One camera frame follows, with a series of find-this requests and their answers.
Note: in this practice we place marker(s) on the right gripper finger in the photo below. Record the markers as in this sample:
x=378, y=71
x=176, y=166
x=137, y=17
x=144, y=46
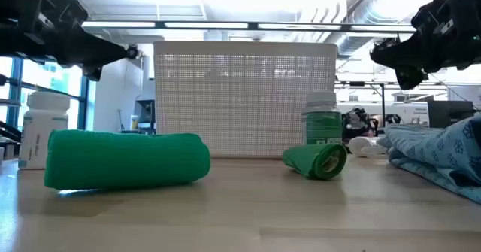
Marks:
x=398, y=52
x=409, y=79

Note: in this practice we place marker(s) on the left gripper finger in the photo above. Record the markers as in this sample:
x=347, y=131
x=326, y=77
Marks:
x=99, y=52
x=92, y=73

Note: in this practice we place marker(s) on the white pill bottle white cap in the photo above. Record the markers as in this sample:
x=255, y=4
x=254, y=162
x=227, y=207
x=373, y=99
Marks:
x=41, y=131

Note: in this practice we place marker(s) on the thick green bandage roll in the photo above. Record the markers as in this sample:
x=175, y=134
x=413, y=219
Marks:
x=124, y=160

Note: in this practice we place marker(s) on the clear bottle green label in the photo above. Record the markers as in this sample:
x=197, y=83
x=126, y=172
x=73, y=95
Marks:
x=322, y=126

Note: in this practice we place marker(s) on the thin green bandage roll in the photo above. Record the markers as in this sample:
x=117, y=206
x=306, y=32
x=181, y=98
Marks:
x=308, y=161

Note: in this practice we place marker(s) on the white perforated plastic basket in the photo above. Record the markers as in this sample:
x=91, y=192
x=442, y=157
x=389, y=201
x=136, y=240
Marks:
x=244, y=101

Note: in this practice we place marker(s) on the yellow container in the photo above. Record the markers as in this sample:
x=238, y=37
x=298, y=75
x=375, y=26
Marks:
x=134, y=123

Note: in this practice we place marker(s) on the black desk monitor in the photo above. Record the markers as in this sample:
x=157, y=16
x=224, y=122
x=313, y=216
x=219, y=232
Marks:
x=146, y=114

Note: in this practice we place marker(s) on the black background robot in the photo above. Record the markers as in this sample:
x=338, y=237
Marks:
x=357, y=124

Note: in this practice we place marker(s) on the blue patterned cloth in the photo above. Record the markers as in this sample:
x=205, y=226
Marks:
x=436, y=150

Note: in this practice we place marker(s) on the white plastic object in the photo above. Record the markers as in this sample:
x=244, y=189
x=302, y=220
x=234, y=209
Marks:
x=364, y=146

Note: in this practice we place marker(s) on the black ceiling camera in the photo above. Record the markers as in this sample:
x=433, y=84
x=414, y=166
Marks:
x=132, y=52

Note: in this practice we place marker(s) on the ceiling light rail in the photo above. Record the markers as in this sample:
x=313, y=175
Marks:
x=206, y=25

